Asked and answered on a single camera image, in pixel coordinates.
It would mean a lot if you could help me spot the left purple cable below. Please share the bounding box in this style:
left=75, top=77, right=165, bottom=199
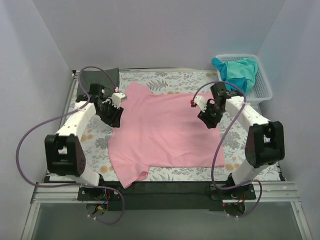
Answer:
left=15, top=65, right=125, bottom=225

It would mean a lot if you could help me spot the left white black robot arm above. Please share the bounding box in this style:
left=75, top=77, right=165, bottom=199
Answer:
left=44, top=83, right=127, bottom=186

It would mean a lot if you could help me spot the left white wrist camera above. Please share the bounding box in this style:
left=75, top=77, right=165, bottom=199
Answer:
left=110, top=92, right=128, bottom=109

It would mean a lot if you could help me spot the floral patterned table mat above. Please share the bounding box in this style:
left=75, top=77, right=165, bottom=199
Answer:
left=48, top=69, right=281, bottom=182

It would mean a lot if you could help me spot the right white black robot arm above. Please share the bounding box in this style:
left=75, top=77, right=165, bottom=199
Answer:
left=190, top=81, right=285, bottom=191

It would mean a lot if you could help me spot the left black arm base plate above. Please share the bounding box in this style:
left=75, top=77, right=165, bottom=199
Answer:
left=77, top=187, right=121, bottom=201

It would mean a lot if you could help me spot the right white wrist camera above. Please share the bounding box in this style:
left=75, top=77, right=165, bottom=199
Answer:
left=190, top=95, right=207, bottom=113

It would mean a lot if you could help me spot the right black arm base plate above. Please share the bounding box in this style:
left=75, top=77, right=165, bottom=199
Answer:
left=204, top=181, right=256, bottom=200

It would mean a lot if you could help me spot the pink t-shirt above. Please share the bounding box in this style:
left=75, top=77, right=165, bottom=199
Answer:
left=108, top=82, right=220, bottom=189

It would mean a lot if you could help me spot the folded dark grey t-shirt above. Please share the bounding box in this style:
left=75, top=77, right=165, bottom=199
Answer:
left=80, top=68, right=120, bottom=95

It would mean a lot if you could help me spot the teal t-shirt in basket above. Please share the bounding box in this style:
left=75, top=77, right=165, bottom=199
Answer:
left=211, top=57, right=258, bottom=95

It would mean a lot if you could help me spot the aluminium frame rail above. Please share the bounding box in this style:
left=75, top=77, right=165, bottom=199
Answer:
left=32, top=181, right=300, bottom=203

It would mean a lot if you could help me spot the white plastic basket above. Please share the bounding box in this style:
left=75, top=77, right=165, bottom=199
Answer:
left=215, top=53, right=273, bottom=105

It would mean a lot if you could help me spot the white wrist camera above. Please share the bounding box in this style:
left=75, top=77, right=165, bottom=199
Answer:
left=110, top=92, right=128, bottom=109
left=190, top=95, right=207, bottom=113

